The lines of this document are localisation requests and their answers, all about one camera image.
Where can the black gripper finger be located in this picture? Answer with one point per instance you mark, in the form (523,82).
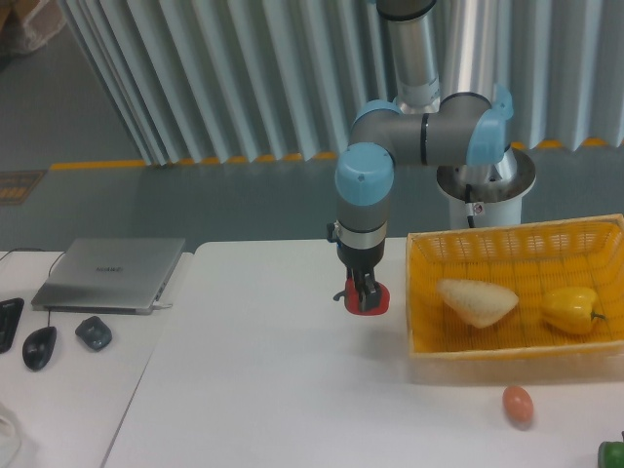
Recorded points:
(369,292)
(351,294)

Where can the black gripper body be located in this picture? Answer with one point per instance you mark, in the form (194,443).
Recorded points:
(360,263)

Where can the red bell pepper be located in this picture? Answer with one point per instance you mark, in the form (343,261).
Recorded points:
(381,309)

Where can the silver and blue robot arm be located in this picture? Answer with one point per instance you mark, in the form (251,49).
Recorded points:
(441,117)

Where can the yellow bell pepper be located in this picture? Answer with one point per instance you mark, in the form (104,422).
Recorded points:
(571,310)

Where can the slice of white bread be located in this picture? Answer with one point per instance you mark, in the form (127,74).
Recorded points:
(477,303)

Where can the yellow woven basket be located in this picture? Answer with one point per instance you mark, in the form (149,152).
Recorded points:
(530,260)

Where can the brown egg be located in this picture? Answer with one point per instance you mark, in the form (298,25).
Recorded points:
(518,405)

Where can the white folding screen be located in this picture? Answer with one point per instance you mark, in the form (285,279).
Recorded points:
(245,79)

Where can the silver laptop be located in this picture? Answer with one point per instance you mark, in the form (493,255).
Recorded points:
(110,275)

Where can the dark grey small device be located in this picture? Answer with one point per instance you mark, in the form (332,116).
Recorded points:
(94,333)

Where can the green object at edge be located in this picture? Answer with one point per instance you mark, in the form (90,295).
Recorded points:
(610,454)

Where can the black computer mouse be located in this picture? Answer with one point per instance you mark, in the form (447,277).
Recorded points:
(38,348)

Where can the brown cardboard box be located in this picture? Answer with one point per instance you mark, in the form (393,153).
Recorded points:
(28,25)

